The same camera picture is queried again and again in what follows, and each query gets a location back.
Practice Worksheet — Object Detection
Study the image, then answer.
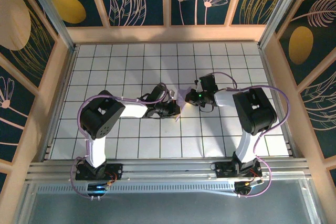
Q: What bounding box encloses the grey metal sheet panel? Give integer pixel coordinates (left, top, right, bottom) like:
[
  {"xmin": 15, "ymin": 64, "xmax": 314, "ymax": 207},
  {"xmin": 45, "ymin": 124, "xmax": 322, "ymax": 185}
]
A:
[{"xmin": 18, "ymin": 179, "xmax": 323, "ymax": 224}]

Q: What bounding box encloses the purple square paper sheet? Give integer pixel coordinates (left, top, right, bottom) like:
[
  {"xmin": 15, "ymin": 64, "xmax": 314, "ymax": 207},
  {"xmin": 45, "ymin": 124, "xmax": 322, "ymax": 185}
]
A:
[{"xmin": 174, "ymin": 86, "xmax": 194, "ymax": 123}]

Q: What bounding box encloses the slotted grey cable duct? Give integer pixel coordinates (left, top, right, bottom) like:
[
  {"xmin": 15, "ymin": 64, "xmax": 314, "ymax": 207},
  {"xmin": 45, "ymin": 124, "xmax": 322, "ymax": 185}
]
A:
[{"xmin": 36, "ymin": 182, "xmax": 237, "ymax": 194}]

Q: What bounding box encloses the aluminium mounting rail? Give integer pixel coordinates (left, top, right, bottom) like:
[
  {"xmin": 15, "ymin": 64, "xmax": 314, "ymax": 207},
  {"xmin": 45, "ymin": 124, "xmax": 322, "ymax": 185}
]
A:
[{"xmin": 26, "ymin": 158, "xmax": 310, "ymax": 183}]

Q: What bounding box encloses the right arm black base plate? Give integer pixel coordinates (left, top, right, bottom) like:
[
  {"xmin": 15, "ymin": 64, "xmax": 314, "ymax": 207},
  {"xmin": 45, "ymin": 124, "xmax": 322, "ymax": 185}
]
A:
[{"xmin": 215, "ymin": 161, "xmax": 263, "ymax": 179}]

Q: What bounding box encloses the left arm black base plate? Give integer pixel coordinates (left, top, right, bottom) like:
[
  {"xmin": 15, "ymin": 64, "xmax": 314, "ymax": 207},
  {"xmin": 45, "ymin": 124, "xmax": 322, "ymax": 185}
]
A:
[{"xmin": 75, "ymin": 163, "xmax": 123, "ymax": 182}]

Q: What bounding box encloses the aluminium frame post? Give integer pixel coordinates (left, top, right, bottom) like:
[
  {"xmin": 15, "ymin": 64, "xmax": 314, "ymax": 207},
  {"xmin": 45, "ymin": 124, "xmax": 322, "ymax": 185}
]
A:
[
  {"xmin": 22, "ymin": 0, "xmax": 77, "ymax": 51},
  {"xmin": 258, "ymin": 0, "xmax": 309, "ymax": 49}
]

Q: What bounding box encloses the aluminium table side rail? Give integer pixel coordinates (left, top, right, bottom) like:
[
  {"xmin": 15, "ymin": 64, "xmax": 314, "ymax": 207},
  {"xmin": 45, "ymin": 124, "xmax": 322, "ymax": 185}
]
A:
[
  {"xmin": 39, "ymin": 45, "xmax": 78, "ymax": 162},
  {"xmin": 258, "ymin": 45, "xmax": 300, "ymax": 159}
]

